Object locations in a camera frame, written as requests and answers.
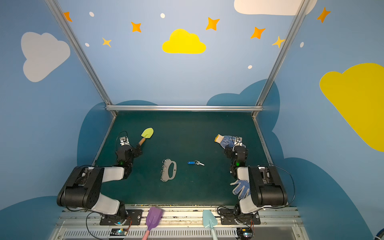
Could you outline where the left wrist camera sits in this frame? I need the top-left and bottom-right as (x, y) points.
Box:
(119, 137), (130, 146)

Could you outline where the metal key holder plate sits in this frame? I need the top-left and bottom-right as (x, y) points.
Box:
(161, 159), (177, 182)

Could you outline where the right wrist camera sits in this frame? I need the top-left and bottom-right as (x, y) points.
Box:
(234, 137), (243, 146)

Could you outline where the front aluminium rail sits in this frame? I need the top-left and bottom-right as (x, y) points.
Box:
(50, 205), (309, 240)

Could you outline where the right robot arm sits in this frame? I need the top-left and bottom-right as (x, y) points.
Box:
(225, 144), (289, 215)

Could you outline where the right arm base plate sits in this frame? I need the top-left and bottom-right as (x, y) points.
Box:
(218, 208), (261, 226)

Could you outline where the aluminium frame right post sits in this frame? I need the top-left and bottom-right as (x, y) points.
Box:
(252, 0), (311, 120)

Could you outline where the green trowel wooden handle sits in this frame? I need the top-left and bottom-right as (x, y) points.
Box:
(139, 128), (154, 146)

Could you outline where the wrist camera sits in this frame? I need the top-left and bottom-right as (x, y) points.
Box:
(234, 137), (243, 146)
(119, 137), (130, 146)

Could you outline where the far blue dotted glove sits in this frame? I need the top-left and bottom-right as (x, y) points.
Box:
(215, 135), (235, 149)

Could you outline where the aluminium frame left post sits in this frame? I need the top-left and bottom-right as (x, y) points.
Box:
(45, 0), (113, 107)

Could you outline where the near blue dotted glove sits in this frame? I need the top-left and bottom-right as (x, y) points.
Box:
(230, 180), (251, 200)

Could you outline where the teal toy shovel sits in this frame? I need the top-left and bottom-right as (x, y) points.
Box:
(203, 210), (218, 240)

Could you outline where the blue dotted glove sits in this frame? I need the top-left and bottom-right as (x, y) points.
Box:
(230, 180), (251, 200)
(215, 135), (235, 149)

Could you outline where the purple toy shovel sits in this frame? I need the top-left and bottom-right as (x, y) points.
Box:
(142, 207), (164, 240)

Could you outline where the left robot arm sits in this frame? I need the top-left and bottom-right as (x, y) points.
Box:
(57, 143), (142, 226)

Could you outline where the aluminium frame rear bar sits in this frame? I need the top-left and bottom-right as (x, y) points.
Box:
(106, 105), (263, 112)

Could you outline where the aluminium frame post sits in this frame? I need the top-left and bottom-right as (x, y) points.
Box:
(252, 0), (311, 120)
(45, 0), (113, 107)

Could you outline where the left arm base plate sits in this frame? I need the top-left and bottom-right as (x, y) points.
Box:
(100, 209), (143, 226)

